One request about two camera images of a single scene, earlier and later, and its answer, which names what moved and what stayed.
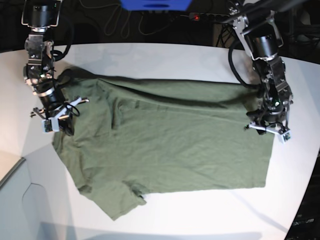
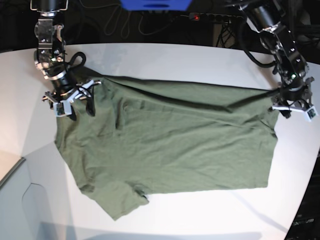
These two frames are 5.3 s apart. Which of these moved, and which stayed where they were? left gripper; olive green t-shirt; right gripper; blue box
Moved: left gripper; right gripper
Stayed: blue box; olive green t-shirt
